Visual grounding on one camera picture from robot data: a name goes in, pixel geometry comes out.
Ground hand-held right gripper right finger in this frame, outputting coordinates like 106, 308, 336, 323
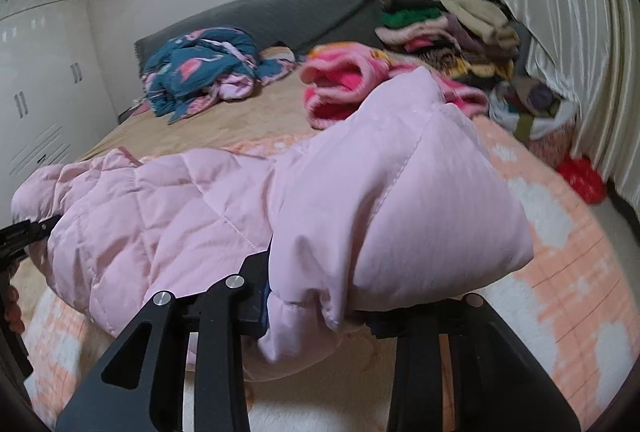
350, 293, 583, 432

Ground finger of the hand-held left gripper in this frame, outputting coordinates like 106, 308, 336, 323
0, 215, 63, 263

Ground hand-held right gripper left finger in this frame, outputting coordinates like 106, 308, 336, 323
55, 237, 273, 432

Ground pink quilted jacket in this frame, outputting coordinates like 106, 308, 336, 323
10, 66, 536, 368

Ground pile of folded clothes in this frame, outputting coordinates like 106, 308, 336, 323
375, 0, 523, 88

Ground person's left hand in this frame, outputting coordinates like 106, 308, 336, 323
2, 285, 26, 337

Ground white wardrobe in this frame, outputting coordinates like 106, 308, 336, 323
0, 0, 118, 213

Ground orange and white checked blanket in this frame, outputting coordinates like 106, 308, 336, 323
20, 112, 636, 432

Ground red slippers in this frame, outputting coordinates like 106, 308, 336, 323
556, 155, 606, 204

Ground teal patterned quilt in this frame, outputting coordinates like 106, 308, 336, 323
140, 26, 296, 125

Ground pink fleece garment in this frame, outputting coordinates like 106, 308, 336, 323
299, 41, 491, 130

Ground grey headboard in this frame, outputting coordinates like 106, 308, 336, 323
134, 0, 393, 73

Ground white satin curtain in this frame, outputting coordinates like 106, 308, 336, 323
487, 0, 640, 213

